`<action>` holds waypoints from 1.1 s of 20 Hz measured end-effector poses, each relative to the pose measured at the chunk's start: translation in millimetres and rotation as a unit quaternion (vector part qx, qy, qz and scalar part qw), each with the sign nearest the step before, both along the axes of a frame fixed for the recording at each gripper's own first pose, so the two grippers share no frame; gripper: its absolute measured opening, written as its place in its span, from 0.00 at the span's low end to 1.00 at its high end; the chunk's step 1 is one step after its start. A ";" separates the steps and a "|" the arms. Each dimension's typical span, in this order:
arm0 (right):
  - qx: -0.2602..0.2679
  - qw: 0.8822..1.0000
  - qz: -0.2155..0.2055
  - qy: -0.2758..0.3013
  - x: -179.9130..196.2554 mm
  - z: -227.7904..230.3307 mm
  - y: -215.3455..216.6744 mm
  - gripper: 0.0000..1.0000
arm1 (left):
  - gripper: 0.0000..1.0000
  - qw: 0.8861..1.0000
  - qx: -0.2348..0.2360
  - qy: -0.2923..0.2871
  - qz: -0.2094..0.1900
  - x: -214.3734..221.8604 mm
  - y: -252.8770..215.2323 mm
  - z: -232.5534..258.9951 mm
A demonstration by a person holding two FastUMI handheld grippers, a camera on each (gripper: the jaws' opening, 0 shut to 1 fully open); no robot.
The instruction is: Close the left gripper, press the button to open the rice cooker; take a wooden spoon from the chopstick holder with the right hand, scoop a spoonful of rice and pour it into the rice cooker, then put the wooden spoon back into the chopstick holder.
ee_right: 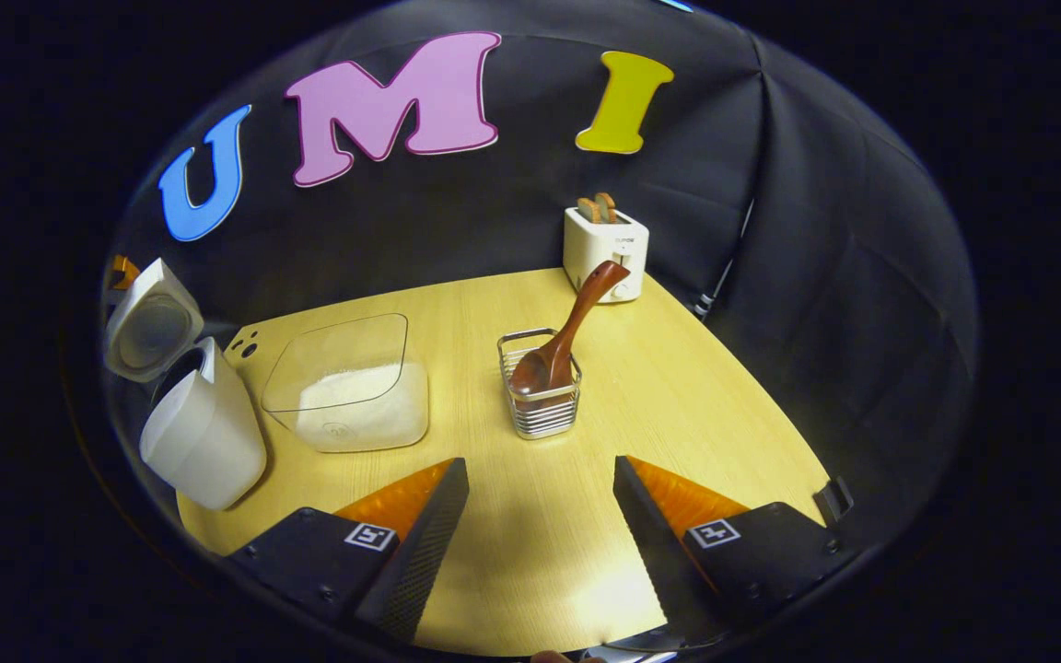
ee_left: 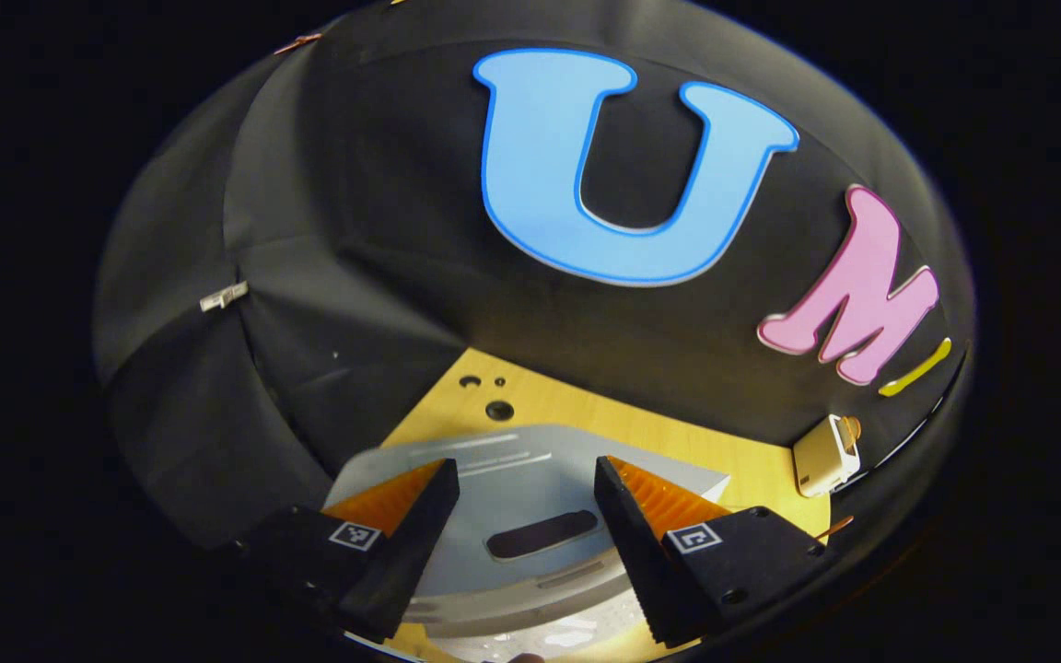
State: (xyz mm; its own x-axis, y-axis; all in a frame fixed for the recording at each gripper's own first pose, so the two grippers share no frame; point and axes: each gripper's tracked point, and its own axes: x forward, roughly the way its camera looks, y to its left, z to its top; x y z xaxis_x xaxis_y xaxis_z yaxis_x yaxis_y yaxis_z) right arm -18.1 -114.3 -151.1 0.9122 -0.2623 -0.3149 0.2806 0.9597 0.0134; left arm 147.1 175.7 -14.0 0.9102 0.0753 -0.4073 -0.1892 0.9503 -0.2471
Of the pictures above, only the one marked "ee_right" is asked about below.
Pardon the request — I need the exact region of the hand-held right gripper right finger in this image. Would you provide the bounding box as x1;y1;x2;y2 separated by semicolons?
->
613;455;858;646

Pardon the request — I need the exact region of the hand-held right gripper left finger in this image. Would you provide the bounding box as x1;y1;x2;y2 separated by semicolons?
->
227;458;471;644

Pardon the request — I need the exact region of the metal wire chopstick holder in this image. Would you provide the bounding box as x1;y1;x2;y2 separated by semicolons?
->
496;328;583;440

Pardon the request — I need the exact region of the white rice cooker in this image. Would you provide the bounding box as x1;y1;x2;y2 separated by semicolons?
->
105;258;268;512

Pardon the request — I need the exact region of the clear plastic rice container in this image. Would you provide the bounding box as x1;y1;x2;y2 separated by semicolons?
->
261;313;430;453

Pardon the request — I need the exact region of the brown wooden spoon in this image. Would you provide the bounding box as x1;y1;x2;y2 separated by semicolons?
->
509;260;631;397

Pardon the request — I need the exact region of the white toaster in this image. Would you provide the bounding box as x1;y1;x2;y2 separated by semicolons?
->
563;206;650;304

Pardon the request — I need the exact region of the small black bracket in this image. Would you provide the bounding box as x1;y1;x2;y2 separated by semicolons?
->
814;477;854;526

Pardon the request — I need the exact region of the white cable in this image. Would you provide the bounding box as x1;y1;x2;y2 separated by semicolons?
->
692;198;757;319

